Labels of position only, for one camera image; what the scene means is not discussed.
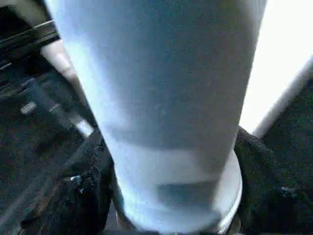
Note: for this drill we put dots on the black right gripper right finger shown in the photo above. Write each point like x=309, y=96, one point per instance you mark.
x=274, y=196

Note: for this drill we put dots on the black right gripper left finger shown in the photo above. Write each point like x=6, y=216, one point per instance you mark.
x=73, y=196

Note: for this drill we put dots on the white plastic table top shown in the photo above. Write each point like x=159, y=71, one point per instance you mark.
x=283, y=63

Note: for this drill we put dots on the black work mat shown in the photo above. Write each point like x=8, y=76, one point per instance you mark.
x=29, y=147

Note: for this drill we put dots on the black flat bar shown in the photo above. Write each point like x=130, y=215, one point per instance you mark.
x=24, y=36

